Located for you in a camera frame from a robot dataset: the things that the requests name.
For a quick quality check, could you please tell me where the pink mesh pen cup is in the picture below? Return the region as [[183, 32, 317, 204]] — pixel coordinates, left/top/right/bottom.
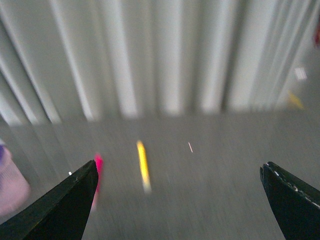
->
[[0, 145, 30, 217]]

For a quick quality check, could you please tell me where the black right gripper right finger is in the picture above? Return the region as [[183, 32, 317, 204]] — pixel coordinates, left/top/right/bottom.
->
[[260, 161, 320, 240]]

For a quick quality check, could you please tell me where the pink marker pen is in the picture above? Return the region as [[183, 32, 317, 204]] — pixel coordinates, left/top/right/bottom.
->
[[91, 153, 104, 211]]

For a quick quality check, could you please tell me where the yellow marker pen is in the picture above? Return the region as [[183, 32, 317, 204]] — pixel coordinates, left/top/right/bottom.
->
[[136, 140, 152, 194]]

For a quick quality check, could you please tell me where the white pleated curtain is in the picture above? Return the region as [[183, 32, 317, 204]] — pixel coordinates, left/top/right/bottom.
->
[[0, 0, 320, 126]]

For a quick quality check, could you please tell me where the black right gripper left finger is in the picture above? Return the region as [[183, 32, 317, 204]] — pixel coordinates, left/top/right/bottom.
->
[[0, 160, 98, 240]]

